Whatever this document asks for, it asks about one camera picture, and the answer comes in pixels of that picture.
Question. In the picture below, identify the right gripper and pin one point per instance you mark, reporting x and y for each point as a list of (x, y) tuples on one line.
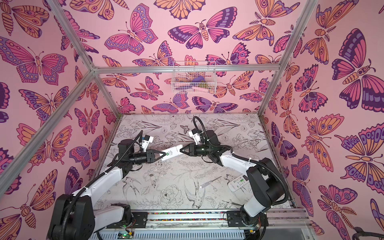
[(192, 149)]

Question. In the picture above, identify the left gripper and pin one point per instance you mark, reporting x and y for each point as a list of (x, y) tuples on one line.
[(149, 155)]

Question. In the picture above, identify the white remote with green sticker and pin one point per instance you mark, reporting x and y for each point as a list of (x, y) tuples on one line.
[(172, 152)]

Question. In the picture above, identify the white remote with display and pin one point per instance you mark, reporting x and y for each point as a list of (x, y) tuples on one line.
[(238, 183)]

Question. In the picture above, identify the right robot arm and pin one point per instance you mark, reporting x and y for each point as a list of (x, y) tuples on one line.
[(268, 186)]

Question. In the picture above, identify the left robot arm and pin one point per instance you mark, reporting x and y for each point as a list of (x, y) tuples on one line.
[(74, 216)]

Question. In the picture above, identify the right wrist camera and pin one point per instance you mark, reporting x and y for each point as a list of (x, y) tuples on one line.
[(195, 134)]

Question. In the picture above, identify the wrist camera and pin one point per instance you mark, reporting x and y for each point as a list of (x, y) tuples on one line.
[(147, 140), (195, 134)]

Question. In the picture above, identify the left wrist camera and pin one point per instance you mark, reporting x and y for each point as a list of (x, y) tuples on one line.
[(147, 140)]

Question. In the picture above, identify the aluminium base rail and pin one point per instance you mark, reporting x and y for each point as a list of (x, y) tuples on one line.
[(174, 220)]

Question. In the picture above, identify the white wire basket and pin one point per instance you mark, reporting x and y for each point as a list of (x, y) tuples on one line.
[(194, 77)]

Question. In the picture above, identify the white vented cable duct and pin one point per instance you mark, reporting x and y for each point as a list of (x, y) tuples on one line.
[(174, 235)]

